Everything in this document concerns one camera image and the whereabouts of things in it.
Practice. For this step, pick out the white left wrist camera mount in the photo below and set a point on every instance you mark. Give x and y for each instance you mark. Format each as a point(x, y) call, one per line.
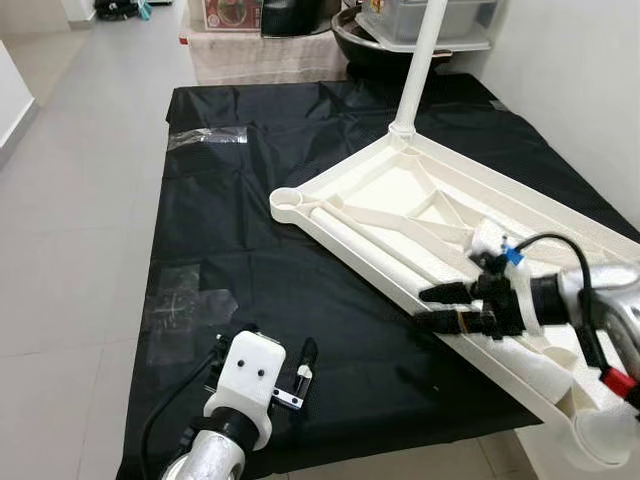
point(250, 370)

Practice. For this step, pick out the black wok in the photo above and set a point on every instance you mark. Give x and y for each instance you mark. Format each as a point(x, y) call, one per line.
point(350, 45)

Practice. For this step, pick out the black tablecloth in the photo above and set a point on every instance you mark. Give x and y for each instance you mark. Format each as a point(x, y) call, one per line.
point(300, 330)

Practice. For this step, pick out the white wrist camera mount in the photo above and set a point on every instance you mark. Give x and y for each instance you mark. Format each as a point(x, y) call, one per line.
point(250, 370)
point(487, 238)

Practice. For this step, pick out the clear plastic storage box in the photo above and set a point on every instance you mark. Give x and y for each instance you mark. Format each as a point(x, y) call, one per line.
point(430, 20)

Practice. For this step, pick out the clear tape strip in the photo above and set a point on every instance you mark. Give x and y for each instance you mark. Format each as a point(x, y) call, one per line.
point(205, 138)

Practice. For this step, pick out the clear tape patch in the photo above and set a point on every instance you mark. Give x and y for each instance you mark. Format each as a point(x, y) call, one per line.
point(185, 300)

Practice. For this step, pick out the black floor item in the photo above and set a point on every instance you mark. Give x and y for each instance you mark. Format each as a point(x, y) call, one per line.
point(120, 8)

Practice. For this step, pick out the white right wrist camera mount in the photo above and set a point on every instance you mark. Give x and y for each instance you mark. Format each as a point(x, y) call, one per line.
point(487, 238)

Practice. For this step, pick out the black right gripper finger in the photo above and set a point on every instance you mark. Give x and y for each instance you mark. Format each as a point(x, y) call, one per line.
point(450, 293)
point(450, 322)

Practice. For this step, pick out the beige woven mat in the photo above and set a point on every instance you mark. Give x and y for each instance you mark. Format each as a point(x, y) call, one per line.
point(260, 60)

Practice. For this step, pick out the white plastic children table top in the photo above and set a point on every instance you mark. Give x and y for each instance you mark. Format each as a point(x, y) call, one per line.
point(400, 190)

